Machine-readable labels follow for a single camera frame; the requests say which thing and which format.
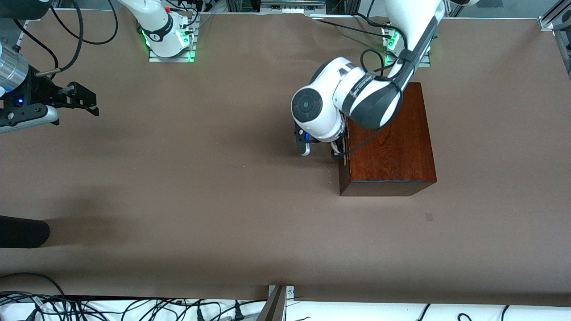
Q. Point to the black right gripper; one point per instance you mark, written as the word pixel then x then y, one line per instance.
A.
pixel 39 91

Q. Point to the dark brown wooden cabinet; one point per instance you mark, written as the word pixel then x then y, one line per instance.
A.
pixel 392 151

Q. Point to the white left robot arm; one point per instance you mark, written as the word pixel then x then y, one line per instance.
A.
pixel 325 102

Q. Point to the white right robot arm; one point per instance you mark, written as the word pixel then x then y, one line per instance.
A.
pixel 158 26

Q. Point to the black foam cylinder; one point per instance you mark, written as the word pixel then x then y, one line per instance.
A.
pixel 22 232

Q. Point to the brown table cover mat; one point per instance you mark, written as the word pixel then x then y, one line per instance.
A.
pixel 200 214

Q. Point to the black power plug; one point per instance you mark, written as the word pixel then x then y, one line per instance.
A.
pixel 238 313
pixel 200 314

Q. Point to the aluminium corner profile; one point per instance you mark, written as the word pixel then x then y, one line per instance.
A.
pixel 555 18

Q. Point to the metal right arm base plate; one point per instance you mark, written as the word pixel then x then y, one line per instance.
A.
pixel 171 58

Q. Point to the aluminium frame rail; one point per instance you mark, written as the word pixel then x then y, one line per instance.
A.
pixel 292 5

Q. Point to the grey metal beam bracket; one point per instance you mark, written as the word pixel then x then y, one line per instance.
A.
pixel 274 307

